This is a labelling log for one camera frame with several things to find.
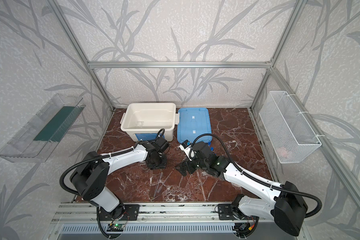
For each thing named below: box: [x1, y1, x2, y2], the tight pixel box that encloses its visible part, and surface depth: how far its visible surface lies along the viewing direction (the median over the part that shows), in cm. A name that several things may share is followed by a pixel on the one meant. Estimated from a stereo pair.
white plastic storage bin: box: [120, 102, 180, 142], surface depth 101 cm
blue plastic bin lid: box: [177, 107, 213, 144], surface depth 111 cm
